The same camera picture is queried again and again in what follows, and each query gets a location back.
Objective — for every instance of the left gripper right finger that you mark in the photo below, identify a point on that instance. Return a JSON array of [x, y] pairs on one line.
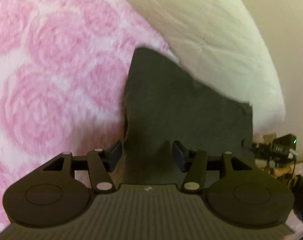
[[193, 164]]

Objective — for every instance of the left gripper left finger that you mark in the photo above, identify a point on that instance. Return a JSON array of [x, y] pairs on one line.
[[100, 164]]

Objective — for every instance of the dark grey jeans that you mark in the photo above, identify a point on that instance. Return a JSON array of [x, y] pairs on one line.
[[164, 103]]

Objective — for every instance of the person's right hand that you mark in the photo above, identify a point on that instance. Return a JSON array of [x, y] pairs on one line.
[[285, 175]]

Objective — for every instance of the pink rose blanket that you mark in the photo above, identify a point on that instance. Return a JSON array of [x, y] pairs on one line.
[[63, 66]]

